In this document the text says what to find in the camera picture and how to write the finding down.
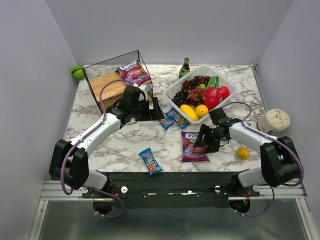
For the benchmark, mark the red apple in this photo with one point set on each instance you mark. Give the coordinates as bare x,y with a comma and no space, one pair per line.
224,91

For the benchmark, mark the dark grape bunch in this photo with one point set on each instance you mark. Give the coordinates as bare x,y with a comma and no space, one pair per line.
180,98

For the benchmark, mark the green lime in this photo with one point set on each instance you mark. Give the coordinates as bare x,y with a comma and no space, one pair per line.
201,86

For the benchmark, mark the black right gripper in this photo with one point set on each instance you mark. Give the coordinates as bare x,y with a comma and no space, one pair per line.
208,136

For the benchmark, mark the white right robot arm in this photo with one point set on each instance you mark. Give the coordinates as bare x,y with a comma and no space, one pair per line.
279,161

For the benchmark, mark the yellow mango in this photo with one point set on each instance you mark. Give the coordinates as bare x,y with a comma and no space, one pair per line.
189,111

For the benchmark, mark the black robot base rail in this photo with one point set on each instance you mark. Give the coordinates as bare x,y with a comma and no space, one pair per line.
177,189

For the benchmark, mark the red grape bunch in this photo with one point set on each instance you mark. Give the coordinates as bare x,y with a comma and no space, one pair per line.
190,86

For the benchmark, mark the orange fruit in basket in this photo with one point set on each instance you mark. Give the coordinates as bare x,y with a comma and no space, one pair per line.
201,110

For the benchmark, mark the orange fruit on table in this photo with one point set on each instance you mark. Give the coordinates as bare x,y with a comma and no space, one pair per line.
243,153

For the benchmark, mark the green glass bottle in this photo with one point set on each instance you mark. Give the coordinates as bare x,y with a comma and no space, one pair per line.
185,69

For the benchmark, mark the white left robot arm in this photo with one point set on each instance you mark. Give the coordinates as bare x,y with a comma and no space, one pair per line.
70,159

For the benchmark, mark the beige cloth sack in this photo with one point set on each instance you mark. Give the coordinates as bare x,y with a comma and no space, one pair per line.
274,122

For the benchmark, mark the pink dragon fruit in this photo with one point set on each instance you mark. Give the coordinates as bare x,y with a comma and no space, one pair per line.
212,95

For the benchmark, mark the green watermelon ball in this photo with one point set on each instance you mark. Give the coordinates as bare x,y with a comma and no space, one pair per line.
77,72

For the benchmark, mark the white plastic fruit basket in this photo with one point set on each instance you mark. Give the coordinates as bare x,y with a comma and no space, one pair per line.
204,70

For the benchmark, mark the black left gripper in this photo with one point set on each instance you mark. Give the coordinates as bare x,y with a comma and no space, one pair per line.
145,110

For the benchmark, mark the purple Fox's candy bag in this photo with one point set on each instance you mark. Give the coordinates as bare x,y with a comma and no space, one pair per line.
133,73
191,153

